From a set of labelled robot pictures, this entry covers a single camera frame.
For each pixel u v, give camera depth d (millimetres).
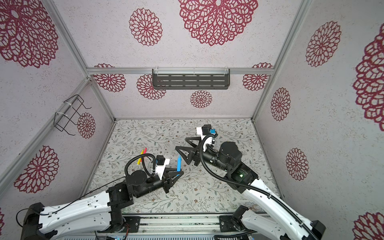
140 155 473
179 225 745
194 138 600
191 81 980
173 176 637
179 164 609
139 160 953
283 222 397
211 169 426
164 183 556
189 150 501
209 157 499
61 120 729
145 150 1025
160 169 563
